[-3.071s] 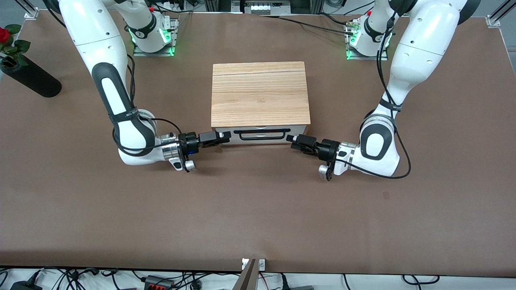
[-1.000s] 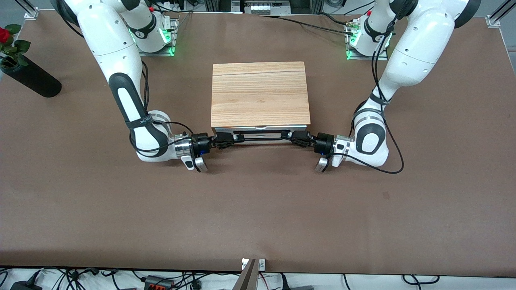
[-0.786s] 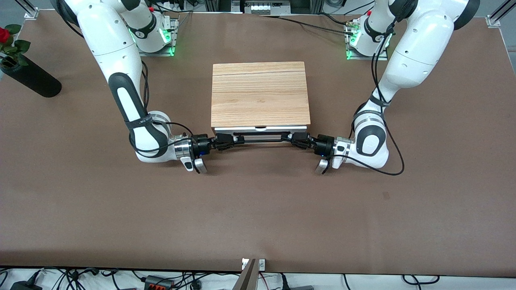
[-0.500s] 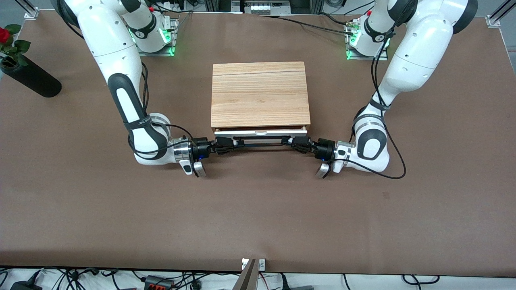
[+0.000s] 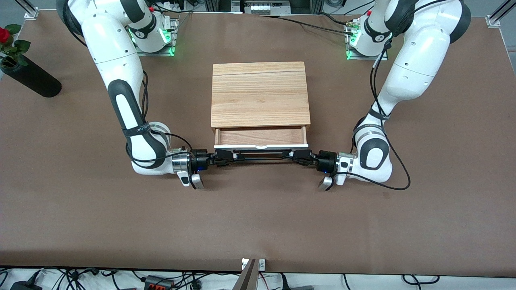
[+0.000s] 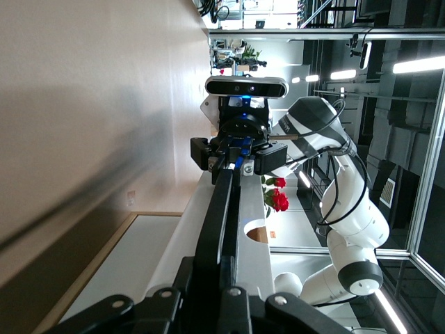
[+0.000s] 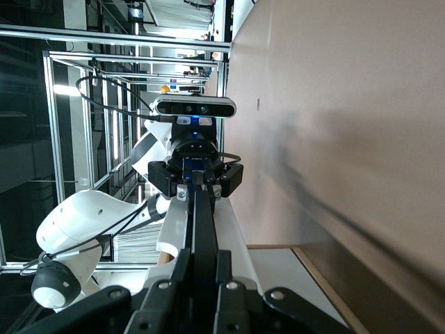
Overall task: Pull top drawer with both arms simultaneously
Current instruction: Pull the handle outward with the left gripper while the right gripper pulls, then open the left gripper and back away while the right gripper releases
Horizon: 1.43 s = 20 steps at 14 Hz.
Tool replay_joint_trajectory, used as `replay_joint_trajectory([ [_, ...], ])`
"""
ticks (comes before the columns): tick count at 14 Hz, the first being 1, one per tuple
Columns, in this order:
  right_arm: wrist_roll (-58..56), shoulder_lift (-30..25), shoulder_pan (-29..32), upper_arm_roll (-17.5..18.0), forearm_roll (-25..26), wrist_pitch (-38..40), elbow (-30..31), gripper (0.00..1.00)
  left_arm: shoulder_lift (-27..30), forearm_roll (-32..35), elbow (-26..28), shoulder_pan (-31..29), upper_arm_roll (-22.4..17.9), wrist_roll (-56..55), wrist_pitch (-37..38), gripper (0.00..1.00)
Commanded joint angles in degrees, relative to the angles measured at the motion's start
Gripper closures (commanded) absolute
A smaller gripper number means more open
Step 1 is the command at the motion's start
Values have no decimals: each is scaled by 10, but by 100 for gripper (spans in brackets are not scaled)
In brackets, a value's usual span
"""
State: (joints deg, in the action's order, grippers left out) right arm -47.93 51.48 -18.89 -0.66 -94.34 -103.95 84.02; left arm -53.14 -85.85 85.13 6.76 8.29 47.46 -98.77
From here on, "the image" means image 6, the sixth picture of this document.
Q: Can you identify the white drawer without handle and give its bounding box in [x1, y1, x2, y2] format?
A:
[58, 214, 182, 324]

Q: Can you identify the aluminium profile beam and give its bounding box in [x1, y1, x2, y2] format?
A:
[208, 26, 445, 43]

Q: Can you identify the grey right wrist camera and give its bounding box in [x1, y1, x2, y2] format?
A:
[204, 75, 290, 100]

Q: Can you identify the black metal drawer handle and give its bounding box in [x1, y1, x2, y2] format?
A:
[193, 154, 243, 267]

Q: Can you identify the white drawer with handle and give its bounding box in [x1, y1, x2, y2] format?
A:
[144, 170, 274, 307]

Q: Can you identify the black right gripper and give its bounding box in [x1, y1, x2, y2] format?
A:
[190, 114, 289, 185]

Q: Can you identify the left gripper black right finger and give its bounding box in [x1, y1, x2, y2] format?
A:
[220, 255, 350, 334]

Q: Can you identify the green potted plant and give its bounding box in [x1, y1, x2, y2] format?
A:
[242, 43, 264, 62]

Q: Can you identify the long ceiling light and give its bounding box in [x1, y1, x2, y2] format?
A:
[391, 54, 445, 74]

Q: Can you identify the red roses bouquet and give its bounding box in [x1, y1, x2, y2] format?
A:
[260, 175, 291, 218]

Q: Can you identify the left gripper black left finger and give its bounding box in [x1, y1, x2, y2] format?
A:
[43, 255, 223, 334]

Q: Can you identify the light wooden drawer cabinet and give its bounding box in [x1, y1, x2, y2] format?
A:
[33, 211, 269, 334]

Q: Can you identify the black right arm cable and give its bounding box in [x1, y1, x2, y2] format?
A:
[314, 98, 370, 228]

